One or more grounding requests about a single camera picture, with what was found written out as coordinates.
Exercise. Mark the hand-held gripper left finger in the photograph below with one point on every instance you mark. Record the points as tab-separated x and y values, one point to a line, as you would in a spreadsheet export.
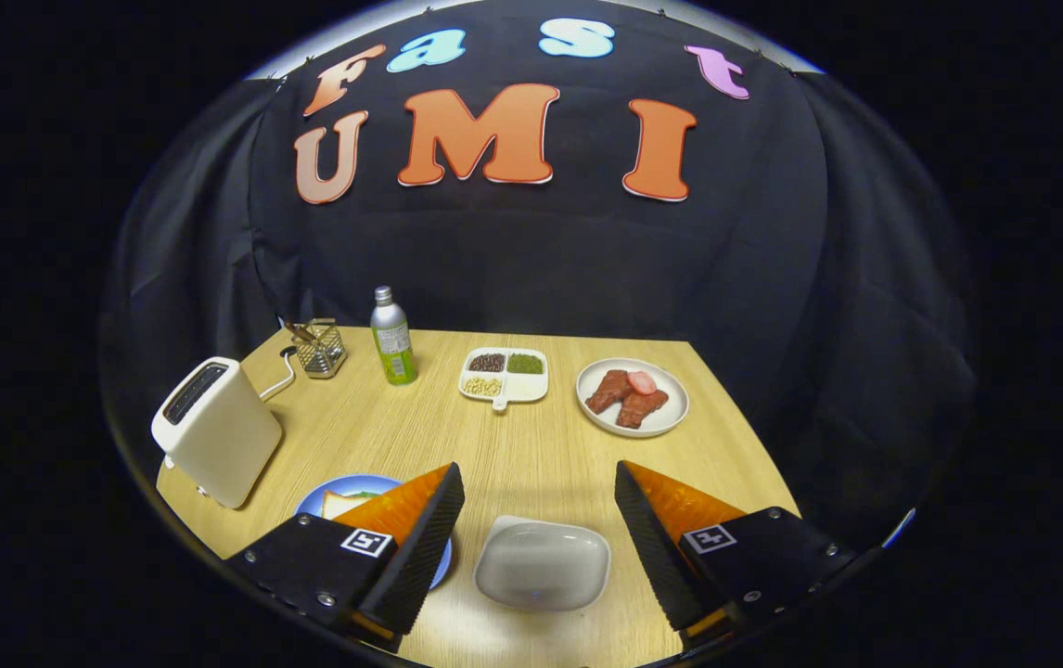
429	538

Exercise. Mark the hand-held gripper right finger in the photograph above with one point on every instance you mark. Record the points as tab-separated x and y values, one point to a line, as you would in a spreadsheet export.
647	547

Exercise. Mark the toasted bread slice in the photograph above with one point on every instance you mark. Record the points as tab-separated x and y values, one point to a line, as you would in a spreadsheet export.
341	506

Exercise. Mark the blue plate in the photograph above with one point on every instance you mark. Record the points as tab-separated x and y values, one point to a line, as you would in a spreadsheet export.
309	506

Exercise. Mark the brown meat piece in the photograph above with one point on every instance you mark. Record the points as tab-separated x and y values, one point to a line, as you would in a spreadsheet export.
608	391
643	408

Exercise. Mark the white round plate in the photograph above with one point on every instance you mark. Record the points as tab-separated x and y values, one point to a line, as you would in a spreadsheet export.
675	408

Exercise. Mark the pile of yellow beans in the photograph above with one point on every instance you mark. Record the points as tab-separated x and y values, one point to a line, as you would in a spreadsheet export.
483	386

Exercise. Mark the white divided dish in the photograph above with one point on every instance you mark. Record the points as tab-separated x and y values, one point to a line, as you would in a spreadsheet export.
527	385

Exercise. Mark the pile of dark beans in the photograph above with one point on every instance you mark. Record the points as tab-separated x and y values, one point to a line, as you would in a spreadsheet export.
487	362

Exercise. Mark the silver green metal bottle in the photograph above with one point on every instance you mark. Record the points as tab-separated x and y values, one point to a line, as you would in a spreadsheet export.
394	343

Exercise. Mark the pile of green beans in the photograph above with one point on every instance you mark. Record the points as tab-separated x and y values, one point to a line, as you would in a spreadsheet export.
525	363

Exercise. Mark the white toaster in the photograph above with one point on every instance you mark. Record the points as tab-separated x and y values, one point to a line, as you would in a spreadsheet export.
225	436

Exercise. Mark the brown utensils in basket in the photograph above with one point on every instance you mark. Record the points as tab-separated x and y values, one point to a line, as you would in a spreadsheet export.
300	332

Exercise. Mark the black backdrop cloth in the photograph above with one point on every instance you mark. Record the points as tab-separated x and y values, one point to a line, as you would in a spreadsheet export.
541	269

